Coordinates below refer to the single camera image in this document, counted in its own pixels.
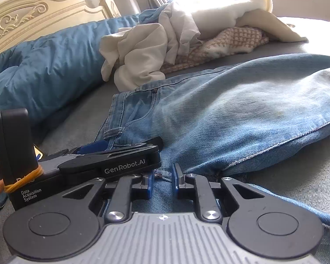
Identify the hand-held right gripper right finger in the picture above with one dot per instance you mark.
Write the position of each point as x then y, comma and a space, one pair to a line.
177, 181

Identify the cream carved headboard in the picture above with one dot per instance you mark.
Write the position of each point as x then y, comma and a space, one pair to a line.
30, 11

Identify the beige houndstooth garment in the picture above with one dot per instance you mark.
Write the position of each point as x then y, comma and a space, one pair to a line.
231, 42

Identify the grey bed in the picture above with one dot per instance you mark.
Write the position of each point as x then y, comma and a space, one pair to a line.
79, 107

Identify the blue pillow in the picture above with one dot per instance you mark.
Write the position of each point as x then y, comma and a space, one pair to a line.
52, 68

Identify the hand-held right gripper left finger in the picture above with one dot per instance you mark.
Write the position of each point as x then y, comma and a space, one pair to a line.
150, 185

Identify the light blue cloth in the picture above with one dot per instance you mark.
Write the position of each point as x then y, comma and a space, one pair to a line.
151, 13

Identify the cream fleece garment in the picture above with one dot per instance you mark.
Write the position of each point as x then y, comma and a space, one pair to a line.
236, 8

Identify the blue jeans with leather patch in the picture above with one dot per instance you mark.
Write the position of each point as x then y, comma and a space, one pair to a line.
236, 110

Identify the cream white top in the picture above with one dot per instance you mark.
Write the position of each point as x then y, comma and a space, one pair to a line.
137, 57

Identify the white shirt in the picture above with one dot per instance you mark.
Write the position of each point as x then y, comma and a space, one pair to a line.
178, 30

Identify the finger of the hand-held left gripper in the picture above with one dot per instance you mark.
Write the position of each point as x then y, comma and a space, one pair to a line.
92, 147
137, 149

